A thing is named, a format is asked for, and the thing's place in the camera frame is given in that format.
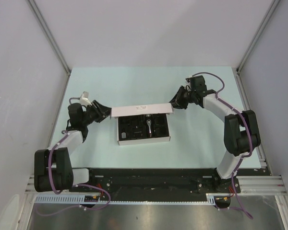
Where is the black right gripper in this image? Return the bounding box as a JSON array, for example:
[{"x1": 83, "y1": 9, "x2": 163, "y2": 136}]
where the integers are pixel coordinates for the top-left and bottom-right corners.
[{"x1": 167, "y1": 86, "x2": 196, "y2": 110}]

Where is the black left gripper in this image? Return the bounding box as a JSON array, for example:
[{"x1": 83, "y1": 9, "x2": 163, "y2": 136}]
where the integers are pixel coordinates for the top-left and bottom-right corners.
[{"x1": 82, "y1": 100, "x2": 116, "y2": 125}]

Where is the white cardboard box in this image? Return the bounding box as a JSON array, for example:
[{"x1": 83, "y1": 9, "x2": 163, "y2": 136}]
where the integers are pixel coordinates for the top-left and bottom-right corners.
[{"x1": 110, "y1": 103, "x2": 173, "y2": 146}]

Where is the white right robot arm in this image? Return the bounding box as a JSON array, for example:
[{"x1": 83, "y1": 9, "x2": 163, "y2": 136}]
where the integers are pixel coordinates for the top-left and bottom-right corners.
[{"x1": 170, "y1": 72, "x2": 261, "y2": 192}]

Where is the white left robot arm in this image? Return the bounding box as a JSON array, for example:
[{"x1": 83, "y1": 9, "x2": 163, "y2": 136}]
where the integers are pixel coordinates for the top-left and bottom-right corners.
[{"x1": 34, "y1": 99, "x2": 111, "y2": 194}]

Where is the silver black hair clipper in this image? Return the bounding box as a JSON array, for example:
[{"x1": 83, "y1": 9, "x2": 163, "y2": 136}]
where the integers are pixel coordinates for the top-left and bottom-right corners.
[{"x1": 145, "y1": 114, "x2": 155, "y2": 138}]

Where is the black plastic tray insert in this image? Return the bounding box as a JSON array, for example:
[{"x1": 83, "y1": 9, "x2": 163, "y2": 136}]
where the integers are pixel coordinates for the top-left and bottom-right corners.
[{"x1": 118, "y1": 114, "x2": 170, "y2": 141}]

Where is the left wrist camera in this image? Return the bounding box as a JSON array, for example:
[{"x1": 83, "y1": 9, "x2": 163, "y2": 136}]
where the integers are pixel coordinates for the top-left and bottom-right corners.
[{"x1": 79, "y1": 92, "x2": 91, "y2": 106}]

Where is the aluminium frame rail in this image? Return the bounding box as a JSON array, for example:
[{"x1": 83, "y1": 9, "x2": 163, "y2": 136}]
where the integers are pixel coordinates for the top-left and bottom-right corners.
[{"x1": 235, "y1": 68, "x2": 288, "y2": 230}]

